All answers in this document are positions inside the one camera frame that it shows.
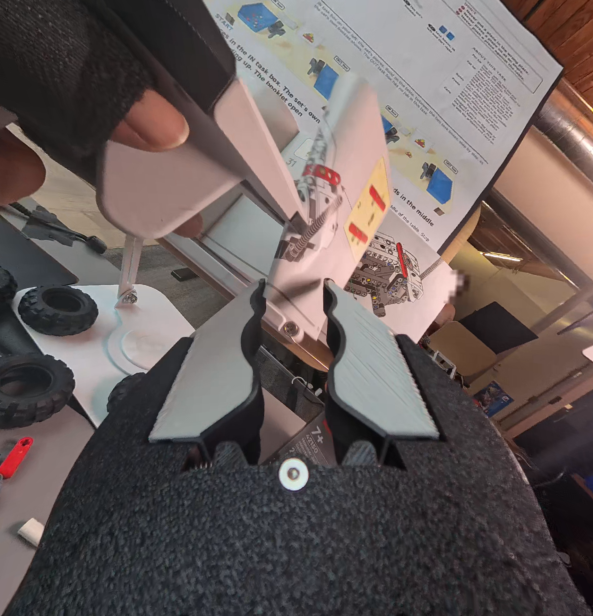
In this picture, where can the black rubber toy tire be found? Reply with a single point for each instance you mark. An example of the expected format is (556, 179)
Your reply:
(60, 385)
(123, 392)
(3, 288)
(36, 322)

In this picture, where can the small black flat device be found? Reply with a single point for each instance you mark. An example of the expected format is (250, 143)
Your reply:
(183, 274)

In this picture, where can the small white tube piece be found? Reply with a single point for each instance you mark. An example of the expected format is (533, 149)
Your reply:
(31, 532)

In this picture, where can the silver ceiling duct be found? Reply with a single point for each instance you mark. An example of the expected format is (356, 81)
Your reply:
(575, 134)

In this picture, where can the large printed instruction sheet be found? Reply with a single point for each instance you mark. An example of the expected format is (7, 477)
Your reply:
(421, 96)

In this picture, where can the building instruction booklet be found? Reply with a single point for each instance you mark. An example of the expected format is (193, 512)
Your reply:
(325, 168)

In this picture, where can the dark monitor panel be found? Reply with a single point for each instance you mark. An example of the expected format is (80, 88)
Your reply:
(498, 327)

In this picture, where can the toy truck set box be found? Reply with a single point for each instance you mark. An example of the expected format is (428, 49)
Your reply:
(306, 440)

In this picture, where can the blue printed box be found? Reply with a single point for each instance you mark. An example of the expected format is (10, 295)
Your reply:
(494, 399)

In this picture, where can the white document stand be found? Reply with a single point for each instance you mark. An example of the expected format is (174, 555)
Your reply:
(147, 346)

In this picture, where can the grey desk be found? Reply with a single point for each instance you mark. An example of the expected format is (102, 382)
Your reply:
(46, 447)

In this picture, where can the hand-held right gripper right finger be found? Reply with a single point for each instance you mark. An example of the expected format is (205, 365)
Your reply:
(378, 380)

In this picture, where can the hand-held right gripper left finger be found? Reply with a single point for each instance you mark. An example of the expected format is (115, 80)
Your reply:
(214, 380)

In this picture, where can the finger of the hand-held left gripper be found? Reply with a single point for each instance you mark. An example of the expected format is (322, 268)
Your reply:
(157, 192)
(251, 139)

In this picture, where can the red thin lever piece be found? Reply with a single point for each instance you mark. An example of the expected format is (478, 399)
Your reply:
(12, 459)

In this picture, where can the black angular plastic object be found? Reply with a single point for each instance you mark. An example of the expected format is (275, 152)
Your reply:
(51, 224)

